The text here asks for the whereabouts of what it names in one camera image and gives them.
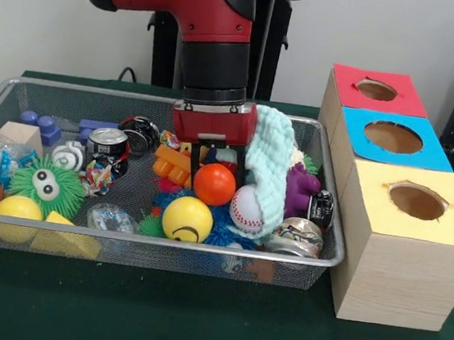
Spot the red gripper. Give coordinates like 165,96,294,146
164,94,260,188

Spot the orange ball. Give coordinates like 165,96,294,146
191,161,240,210

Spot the mint green cloth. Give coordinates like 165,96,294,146
235,103,299,243

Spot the shallow metal mesh bin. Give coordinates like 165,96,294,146
0,73,360,294

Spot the wooden box with three holes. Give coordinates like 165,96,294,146
295,60,454,334

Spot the orange plastic toy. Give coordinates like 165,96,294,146
150,139,198,192

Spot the white baseball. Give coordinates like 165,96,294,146
227,184,270,235

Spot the yellow smiley ball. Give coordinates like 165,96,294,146
159,193,217,245

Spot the purple spiky toy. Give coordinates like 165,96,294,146
280,160,325,222

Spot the crushed silver can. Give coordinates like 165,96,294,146
264,214,327,260

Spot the green fuzzy ball with eyes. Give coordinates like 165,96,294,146
5,152,90,224

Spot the black cable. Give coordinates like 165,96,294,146
117,66,149,85

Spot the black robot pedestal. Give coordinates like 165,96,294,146
140,0,315,106

